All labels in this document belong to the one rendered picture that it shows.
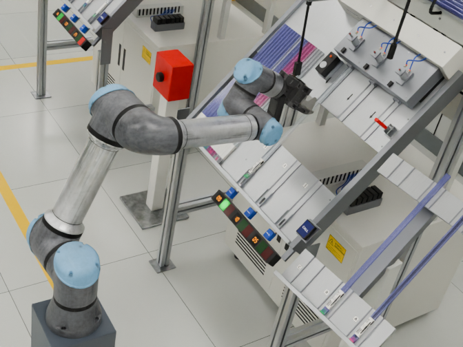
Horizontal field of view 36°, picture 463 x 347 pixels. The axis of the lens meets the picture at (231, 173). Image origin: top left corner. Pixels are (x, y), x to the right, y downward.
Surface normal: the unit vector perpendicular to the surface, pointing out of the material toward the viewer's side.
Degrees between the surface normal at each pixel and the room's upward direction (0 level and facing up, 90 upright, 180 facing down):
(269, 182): 48
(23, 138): 0
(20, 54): 0
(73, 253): 7
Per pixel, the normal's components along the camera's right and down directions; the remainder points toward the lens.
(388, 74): -0.50, -0.39
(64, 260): 0.25, -0.72
